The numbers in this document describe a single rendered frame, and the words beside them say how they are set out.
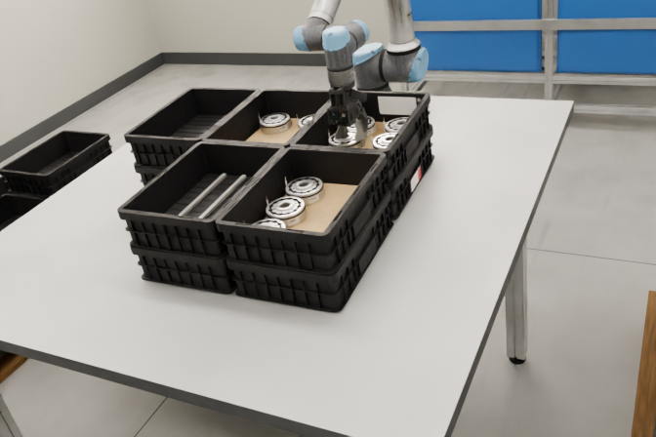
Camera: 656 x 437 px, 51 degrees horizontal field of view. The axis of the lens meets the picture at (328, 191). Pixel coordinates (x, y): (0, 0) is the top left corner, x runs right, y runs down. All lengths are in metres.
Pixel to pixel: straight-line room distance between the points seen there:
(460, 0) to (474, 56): 0.32
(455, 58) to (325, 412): 2.84
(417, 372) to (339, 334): 0.22
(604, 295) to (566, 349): 0.34
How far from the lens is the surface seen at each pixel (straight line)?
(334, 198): 1.85
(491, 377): 2.47
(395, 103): 2.20
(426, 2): 3.94
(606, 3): 3.76
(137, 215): 1.80
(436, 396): 1.45
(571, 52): 3.85
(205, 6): 5.75
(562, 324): 2.67
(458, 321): 1.61
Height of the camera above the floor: 1.75
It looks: 29 degrees down
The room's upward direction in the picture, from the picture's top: 10 degrees counter-clockwise
